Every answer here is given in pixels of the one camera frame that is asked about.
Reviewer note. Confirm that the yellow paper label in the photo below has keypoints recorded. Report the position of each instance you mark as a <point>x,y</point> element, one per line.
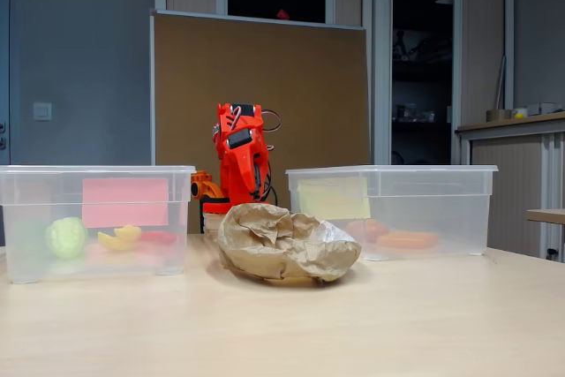
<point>333,198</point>

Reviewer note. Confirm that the pink paper label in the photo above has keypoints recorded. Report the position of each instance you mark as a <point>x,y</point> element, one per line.
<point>125,202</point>

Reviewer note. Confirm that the grey cabinet with wooden top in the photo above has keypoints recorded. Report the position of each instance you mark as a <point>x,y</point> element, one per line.
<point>507,174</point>

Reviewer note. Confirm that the red toy chili pepper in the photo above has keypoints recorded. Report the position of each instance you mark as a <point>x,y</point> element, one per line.
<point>159,237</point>

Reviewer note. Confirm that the yellow toy bananas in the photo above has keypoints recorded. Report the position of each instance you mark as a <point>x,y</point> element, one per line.
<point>119,239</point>

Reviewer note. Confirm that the crumpled brown paper bag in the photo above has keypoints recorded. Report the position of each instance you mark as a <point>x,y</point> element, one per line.
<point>300,258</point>

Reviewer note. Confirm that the white box on cabinet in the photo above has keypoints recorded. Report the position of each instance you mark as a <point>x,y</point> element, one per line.
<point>545,108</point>

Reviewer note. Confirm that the small wooden side table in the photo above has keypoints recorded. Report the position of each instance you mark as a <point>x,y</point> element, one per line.
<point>547,216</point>

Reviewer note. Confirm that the orange toy croissant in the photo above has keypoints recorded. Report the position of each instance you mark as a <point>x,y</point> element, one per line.
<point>358,227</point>

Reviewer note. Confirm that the brown cork board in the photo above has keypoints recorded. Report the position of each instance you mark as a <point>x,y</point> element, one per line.
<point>185,85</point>

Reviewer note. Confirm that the clear plastic bin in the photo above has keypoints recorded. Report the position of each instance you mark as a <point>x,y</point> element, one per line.
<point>26,200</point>
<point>441,200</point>

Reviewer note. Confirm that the wooden base block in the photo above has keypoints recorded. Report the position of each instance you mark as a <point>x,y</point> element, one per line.
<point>212,222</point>

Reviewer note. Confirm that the pale green toy grapes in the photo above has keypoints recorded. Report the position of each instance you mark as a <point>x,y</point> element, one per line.
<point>66,238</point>

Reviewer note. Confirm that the orange plastic clamp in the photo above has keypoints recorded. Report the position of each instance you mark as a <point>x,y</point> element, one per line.
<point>205,187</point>

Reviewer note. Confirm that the red robot arm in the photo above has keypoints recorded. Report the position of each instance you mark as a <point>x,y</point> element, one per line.
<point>240,121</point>

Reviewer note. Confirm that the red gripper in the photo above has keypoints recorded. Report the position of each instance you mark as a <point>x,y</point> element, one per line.
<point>244,160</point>

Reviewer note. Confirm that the white light switch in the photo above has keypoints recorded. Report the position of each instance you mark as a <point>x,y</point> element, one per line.
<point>42,111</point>

